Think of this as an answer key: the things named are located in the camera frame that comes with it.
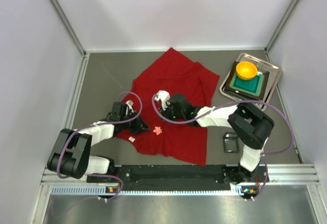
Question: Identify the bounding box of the red garment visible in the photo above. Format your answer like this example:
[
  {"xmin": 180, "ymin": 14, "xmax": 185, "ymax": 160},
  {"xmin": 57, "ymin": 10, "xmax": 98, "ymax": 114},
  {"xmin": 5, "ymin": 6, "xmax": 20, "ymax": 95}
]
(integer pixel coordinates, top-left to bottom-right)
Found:
[{"xmin": 117, "ymin": 48, "xmax": 219, "ymax": 166}]

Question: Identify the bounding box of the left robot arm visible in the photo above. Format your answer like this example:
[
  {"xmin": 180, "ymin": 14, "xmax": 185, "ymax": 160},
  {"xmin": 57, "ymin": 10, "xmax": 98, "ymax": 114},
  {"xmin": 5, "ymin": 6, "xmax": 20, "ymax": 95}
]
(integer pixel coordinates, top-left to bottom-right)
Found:
[{"xmin": 47, "ymin": 100, "xmax": 150, "ymax": 179}]

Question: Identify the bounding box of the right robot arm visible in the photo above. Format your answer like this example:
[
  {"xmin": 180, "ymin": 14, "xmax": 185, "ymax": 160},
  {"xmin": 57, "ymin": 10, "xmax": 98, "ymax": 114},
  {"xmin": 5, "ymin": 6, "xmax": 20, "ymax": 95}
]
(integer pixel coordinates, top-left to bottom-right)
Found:
[{"xmin": 152, "ymin": 90, "xmax": 274, "ymax": 184}]

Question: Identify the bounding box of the pink leaf brooch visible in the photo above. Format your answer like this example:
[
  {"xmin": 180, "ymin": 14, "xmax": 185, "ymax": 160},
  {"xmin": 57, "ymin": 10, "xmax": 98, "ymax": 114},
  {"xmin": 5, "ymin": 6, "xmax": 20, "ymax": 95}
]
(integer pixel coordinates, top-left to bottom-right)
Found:
[{"xmin": 153, "ymin": 127, "xmax": 162, "ymax": 135}]

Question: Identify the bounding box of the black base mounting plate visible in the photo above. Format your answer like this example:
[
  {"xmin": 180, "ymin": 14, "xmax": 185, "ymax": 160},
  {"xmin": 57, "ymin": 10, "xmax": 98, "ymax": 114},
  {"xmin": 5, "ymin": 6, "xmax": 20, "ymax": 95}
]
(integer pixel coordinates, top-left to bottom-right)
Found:
[{"xmin": 86, "ymin": 164, "xmax": 271, "ymax": 184}]

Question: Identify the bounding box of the small black open box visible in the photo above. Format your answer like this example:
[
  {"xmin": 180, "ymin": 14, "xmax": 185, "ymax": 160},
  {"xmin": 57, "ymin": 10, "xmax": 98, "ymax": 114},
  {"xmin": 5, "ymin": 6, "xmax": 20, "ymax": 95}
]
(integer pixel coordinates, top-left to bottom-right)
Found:
[{"xmin": 223, "ymin": 132, "xmax": 240, "ymax": 154}]

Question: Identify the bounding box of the orange bowl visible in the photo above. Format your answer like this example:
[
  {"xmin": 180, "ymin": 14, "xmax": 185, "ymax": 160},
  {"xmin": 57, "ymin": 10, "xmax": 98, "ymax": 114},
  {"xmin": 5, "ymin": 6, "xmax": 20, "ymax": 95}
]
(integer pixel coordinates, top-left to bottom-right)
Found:
[{"xmin": 236, "ymin": 61, "xmax": 258, "ymax": 80}]

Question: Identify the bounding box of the black and teal square plate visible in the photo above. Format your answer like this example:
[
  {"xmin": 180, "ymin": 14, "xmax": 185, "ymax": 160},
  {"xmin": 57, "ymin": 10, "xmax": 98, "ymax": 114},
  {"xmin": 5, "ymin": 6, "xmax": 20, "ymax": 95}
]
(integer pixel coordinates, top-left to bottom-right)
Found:
[{"xmin": 224, "ymin": 61, "xmax": 269, "ymax": 101}]

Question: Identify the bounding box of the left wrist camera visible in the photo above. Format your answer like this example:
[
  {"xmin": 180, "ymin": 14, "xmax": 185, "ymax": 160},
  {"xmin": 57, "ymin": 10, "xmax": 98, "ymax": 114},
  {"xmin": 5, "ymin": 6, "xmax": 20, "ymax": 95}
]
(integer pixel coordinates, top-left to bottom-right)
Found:
[{"xmin": 125, "ymin": 100, "xmax": 133, "ymax": 110}]

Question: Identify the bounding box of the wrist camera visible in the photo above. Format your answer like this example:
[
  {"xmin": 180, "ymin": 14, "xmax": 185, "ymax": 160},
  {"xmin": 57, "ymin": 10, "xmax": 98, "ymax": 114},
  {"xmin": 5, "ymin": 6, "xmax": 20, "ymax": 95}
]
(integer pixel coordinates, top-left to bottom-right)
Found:
[
  {"xmin": 125, "ymin": 100, "xmax": 133, "ymax": 110},
  {"xmin": 154, "ymin": 90, "xmax": 170, "ymax": 110}
]

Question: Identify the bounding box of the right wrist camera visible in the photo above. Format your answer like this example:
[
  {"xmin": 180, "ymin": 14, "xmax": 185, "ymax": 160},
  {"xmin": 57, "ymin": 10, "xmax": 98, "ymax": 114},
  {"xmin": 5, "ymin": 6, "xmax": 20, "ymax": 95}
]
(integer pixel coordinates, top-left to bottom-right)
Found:
[{"xmin": 154, "ymin": 90, "xmax": 170, "ymax": 110}]

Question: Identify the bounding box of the grey slotted cable duct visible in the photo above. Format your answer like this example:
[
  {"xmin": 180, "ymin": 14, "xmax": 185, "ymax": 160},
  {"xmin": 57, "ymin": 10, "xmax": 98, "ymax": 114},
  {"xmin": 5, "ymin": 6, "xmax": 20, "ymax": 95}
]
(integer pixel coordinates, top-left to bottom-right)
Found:
[{"xmin": 51, "ymin": 184, "xmax": 246, "ymax": 196}]

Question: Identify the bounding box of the aluminium frame rail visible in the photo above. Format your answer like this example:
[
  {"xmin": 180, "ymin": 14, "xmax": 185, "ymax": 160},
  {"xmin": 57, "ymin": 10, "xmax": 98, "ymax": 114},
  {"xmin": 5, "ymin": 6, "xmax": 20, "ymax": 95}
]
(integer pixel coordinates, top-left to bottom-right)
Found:
[{"xmin": 40, "ymin": 164, "xmax": 321, "ymax": 186}]

